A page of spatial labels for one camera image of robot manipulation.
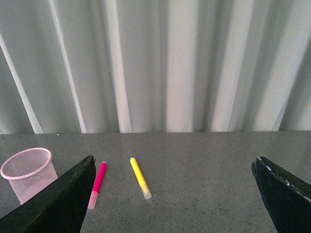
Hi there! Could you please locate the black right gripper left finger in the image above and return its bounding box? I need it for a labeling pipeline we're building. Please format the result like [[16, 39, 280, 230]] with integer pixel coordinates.
[[0, 155, 95, 233]]

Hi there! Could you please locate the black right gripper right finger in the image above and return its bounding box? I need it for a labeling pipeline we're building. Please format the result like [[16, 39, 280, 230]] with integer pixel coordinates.
[[251, 157, 311, 233]]

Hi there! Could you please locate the pink marker pen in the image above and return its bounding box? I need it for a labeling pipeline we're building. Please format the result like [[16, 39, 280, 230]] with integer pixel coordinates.
[[87, 162, 107, 210]]

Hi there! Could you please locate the pink mesh cup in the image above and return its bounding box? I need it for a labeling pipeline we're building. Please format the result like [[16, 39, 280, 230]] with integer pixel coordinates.
[[0, 148, 58, 205]]

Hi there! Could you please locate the yellow marker pen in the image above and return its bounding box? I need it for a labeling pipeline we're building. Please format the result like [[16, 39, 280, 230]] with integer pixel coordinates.
[[130, 157, 152, 200]]

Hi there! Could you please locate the white curtain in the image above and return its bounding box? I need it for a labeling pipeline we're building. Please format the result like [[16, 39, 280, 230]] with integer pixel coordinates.
[[0, 0, 311, 134]]

